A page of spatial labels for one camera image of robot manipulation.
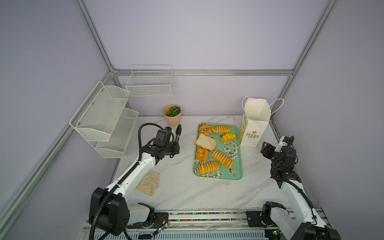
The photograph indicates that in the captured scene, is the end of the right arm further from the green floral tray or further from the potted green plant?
the potted green plant

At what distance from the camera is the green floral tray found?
0.90 metres

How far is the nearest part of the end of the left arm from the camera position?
579mm
